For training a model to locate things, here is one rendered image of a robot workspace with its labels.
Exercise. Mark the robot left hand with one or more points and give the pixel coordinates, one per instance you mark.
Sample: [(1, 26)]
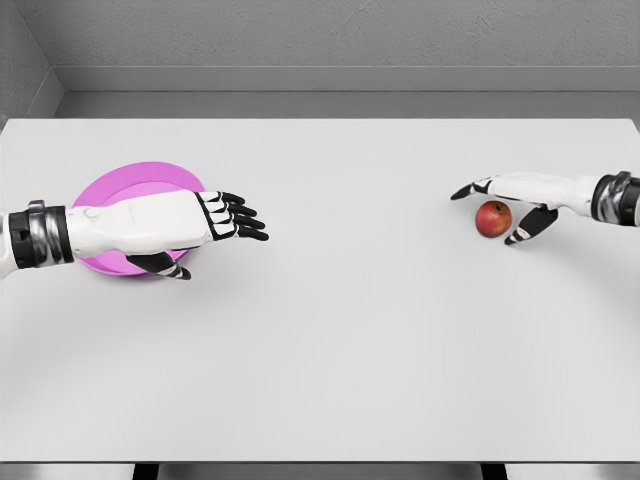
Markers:
[(165, 220)]

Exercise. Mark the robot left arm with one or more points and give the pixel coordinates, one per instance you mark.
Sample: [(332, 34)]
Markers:
[(50, 232)]

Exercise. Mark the red apple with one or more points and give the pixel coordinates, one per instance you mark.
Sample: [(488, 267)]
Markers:
[(492, 218)]

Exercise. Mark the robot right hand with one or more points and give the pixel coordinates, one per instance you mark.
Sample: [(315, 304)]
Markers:
[(525, 187)]

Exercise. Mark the pink plate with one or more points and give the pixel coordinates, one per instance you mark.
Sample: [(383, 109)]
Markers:
[(130, 187)]

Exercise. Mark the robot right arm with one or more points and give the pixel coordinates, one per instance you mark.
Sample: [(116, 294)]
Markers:
[(605, 196)]

